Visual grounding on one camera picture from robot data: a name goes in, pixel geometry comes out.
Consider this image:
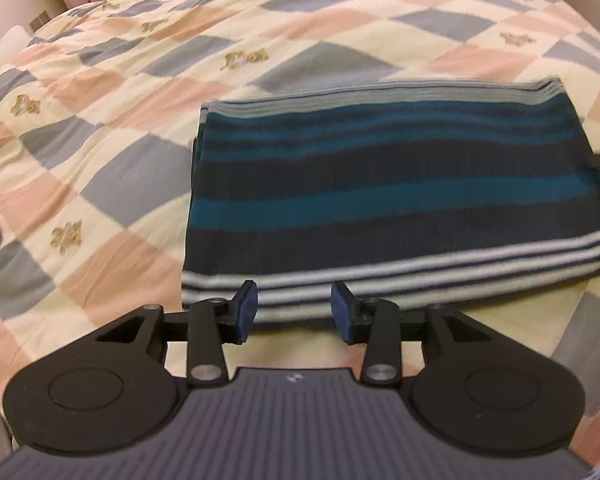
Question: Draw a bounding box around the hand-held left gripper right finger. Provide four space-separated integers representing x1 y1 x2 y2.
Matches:
330 280 487 389

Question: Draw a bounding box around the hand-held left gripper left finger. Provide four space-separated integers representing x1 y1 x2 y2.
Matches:
93 280 259 389

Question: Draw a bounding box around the striped blue towel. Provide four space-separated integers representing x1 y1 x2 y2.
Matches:
180 77 600 324

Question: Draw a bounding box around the checkered bear print quilt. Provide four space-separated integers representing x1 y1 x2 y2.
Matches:
0 0 600 461

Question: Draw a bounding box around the white pillow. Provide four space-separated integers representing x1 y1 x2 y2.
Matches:
0 24 35 77

